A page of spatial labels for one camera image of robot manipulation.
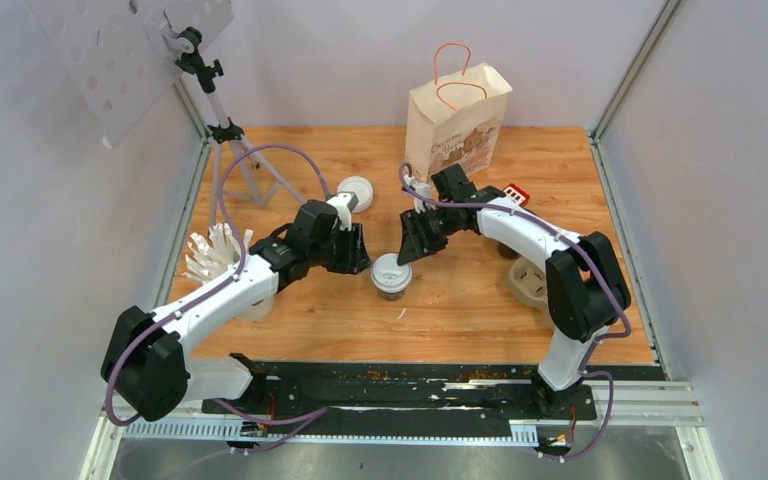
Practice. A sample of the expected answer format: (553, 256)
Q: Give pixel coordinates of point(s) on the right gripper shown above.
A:
(415, 242)

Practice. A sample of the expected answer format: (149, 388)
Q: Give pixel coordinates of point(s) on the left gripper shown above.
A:
(357, 260)

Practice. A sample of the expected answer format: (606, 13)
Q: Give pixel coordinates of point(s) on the white coffee lid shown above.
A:
(385, 269)

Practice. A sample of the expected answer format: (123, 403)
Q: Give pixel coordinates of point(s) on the dark coffee cup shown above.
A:
(391, 291)

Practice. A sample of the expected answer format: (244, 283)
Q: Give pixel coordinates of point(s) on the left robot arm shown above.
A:
(147, 361)

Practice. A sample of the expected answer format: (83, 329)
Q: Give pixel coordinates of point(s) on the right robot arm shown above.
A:
(585, 288)

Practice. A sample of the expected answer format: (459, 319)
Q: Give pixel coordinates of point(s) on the white lid stack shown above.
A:
(361, 188)

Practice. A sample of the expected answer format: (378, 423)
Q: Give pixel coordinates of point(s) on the black cup stack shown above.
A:
(507, 252)

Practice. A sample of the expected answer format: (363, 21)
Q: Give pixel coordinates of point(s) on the red box with white grid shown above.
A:
(517, 194)

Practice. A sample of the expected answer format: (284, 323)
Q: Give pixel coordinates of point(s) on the cardboard cup carrier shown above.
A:
(527, 283)

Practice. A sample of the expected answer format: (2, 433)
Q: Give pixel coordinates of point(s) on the grey tripod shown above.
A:
(238, 132)

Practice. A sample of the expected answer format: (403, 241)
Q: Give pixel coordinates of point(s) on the white cup with paper sleeves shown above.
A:
(214, 255)

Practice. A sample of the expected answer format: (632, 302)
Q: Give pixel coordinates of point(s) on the white perforated panel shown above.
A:
(122, 54)

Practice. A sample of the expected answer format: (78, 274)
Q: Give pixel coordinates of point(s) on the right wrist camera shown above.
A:
(420, 191)

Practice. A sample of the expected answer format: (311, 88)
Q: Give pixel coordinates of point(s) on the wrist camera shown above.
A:
(420, 191)
(344, 202)

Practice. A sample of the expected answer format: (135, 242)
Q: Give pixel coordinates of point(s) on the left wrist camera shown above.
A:
(344, 202)

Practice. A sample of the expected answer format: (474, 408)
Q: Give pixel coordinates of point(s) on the paper bag with orange handles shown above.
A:
(455, 119)

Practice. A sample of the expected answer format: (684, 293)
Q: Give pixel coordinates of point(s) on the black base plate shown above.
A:
(408, 399)

